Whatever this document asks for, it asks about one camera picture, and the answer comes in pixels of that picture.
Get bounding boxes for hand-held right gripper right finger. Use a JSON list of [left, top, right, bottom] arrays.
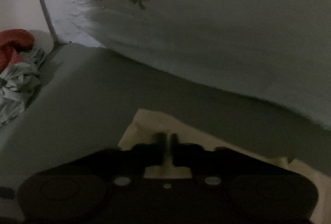
[[170, 133, 285, 187]]

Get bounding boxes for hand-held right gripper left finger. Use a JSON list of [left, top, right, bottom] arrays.
[[52, 132, 166, 187]]

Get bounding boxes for cream garment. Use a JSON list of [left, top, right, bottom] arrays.
[[118, 108, 331, 224]]

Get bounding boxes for carrot print bed sheet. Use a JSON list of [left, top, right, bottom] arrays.
[[34, 0, 331, 131]]

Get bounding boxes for grey garment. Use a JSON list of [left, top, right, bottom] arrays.
[[0, 48, 46, 127]]

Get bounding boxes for red patterned garment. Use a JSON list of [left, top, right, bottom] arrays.
[[0, 29, 35, 72]]

